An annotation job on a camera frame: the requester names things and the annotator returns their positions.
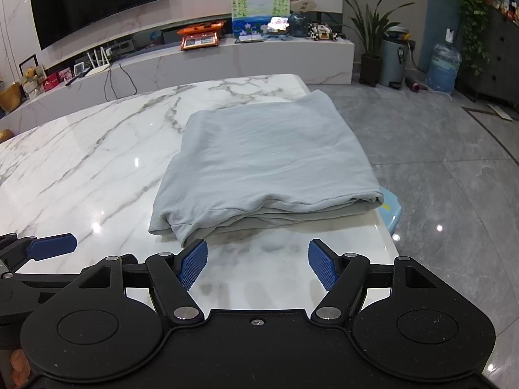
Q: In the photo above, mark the golden vase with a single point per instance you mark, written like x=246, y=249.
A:
x=9, y=97

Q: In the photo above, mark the white router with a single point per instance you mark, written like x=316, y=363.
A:
x=99, y=71

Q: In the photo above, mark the open notebook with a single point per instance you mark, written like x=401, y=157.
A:
x=249, y=39

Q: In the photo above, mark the black television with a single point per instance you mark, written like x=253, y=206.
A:
x=97, y=0

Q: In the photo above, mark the white marble media console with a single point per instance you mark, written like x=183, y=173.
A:
x=284, y=60

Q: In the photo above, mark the orange box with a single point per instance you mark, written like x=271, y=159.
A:
x=200, y=40

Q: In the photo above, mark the person's left hand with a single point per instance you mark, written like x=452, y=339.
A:
x=19, y=362

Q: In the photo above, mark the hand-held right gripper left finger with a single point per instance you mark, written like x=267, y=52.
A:
x=192, y=263

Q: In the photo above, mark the red box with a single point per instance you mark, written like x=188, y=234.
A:
x=50, y=83

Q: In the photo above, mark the grey pedal trash can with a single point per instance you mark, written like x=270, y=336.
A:
x=395, y=56

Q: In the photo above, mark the wooden plank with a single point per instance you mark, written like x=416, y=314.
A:
x=500, y=112

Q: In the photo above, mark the green ivy plant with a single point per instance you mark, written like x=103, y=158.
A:
x=474, y=8

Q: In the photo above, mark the landscape painting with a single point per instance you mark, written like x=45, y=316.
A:
x=255, y=14

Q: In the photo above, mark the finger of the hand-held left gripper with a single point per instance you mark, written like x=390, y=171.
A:
x=52, y=247

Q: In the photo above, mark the blue water jug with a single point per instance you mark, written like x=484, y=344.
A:
x=444, y=67

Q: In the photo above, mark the light blue stool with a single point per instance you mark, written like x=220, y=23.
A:
x=391, y=210

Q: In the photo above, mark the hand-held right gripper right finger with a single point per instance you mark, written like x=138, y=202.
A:
x=322, y=263

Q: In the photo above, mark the dark grey cabinet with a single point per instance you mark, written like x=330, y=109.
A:
x=498, y=56

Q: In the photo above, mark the small photo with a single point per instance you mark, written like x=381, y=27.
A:
x=277, y=24

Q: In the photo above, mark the hair dryer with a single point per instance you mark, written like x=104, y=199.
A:
x=414, y=83

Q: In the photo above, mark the blue glass jar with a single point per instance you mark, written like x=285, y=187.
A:
x=300, y=24

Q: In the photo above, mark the potted long-leaf plant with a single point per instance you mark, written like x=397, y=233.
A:
x=371, y=65

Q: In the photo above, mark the black and white toy car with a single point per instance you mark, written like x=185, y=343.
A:
x=322, y=32

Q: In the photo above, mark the yellow plush toy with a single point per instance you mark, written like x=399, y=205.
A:
x=30, y=77

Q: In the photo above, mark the light grey garment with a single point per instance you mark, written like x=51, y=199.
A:
x=263, y=162

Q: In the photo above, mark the small black picture frame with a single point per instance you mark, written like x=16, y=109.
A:
x=27, y=65

